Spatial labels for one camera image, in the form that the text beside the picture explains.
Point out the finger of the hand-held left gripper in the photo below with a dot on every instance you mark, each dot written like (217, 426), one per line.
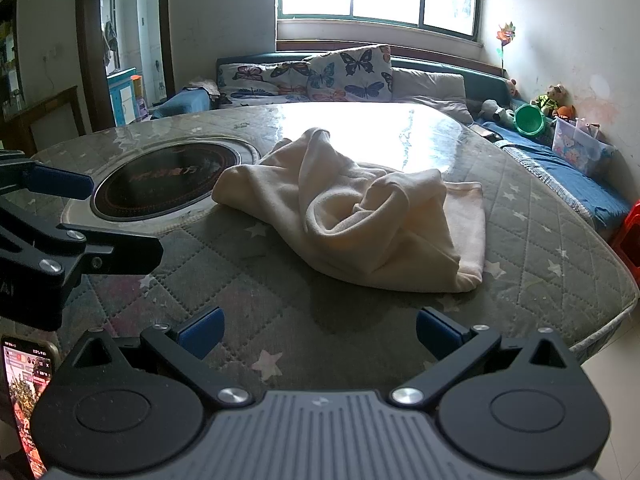
(60, 181)
(115, 255)

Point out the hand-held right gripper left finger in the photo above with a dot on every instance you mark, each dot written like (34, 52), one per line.
(202, 332)

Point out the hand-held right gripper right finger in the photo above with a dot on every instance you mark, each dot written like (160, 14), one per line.
(435, 330)

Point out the cream cloth towel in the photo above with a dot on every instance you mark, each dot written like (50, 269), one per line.
(350, 210)

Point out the hanging clothes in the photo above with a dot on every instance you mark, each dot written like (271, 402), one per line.
(110, 40)

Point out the dark wooden counter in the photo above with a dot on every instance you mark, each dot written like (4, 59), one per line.
(50, 115)

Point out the round black induction cooktop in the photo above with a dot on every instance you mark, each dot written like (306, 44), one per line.
(165, 180)

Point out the smartphone with lit screen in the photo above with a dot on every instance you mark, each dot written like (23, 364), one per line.
(25, 400)

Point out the blue bathroom cabinet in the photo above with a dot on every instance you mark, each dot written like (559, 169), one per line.
(122, 95)

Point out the purple plastic stool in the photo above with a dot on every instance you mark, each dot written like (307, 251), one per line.
(142, 109)

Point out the orange plastic stool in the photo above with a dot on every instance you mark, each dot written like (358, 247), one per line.
(136, 85)

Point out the dark wooden shelf unit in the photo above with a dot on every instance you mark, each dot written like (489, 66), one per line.
(10, 60)

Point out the blue sofa cushion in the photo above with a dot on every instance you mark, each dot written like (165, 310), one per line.
(180, 102)

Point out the beige folded cloth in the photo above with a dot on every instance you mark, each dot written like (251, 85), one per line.
(204, 85)

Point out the blue sofa cover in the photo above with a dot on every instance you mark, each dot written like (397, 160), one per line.
(565, 180)

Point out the red plastic stool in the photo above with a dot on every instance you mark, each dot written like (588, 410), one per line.
(631, 240)

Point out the long butterfly print cushion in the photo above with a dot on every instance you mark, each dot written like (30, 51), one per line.
(260, 77)

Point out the grey plush toy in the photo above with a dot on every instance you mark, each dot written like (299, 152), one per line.
(495, 111)

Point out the green plastic basin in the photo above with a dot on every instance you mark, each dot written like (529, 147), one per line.
(530, 119)

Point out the clear plastic storage box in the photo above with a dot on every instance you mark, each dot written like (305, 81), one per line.
(580, 147)

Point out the grey sofa cushion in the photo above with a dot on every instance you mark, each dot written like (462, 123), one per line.
(430, 90)

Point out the pink plush toy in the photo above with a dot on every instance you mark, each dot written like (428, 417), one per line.
(512, 88)

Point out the orange plush toy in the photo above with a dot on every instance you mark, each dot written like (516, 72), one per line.
(565, 111)

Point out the brown teddy bear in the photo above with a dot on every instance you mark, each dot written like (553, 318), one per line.
(550, 99)

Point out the teal sofa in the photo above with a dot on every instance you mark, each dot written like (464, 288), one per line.
(435, 65)

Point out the square butterfly print pillow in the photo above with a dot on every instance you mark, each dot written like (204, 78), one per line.
(350, 72)

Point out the colourful pinwheel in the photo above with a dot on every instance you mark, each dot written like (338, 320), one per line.
(506, 35)

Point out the dark wooden door frame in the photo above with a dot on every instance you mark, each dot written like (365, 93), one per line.
(90, 50)

